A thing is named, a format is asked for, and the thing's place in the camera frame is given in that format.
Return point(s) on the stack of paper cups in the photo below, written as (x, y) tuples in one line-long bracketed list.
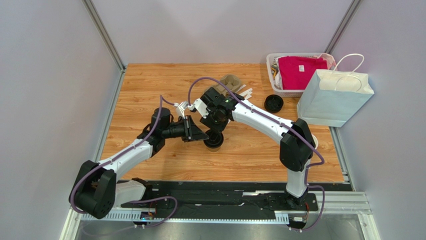
[(316, 142)]

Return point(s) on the white plastic basket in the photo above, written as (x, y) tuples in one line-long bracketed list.
[(275, 77)]

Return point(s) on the right aluminium corner post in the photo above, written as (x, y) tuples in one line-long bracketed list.
[(342, 26)]

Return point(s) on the stack of black lids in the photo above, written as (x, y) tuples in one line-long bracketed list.
[(273, 103)]

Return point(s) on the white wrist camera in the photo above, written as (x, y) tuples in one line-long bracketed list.
[(200, 107), (180, 108)]

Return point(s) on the pink folded cloth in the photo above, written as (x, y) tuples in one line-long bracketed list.
[(297, 71)]

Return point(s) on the single paper cup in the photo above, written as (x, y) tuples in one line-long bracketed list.
[(213, 148)]

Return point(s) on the black cup lid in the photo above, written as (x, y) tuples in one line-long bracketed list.
[(215, 138)]

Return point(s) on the aluminium corner post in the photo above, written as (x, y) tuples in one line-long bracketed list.
[(97, 20), (342, 26)]

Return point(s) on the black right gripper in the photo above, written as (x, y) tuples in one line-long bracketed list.
[(211, 121)]

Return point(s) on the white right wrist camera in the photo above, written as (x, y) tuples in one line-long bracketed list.
[(200, 107)]

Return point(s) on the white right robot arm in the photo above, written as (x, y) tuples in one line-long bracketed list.
[(296, 143)]

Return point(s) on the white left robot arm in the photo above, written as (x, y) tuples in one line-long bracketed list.
[(96, 189)]

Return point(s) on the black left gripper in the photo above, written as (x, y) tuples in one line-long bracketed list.
[(191, 132)]

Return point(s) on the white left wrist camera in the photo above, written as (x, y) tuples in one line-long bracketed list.
[(180, 108)]

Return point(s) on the light blue paper bag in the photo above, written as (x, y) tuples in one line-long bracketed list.
[(332, 97)]

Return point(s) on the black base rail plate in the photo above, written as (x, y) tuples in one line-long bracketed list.
[(231, 201)]

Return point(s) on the cardboard cup carrier tray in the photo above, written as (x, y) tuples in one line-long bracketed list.
[(232, 82)]

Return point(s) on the left aluminium corner post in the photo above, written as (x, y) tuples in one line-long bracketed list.
[(97, 20)]

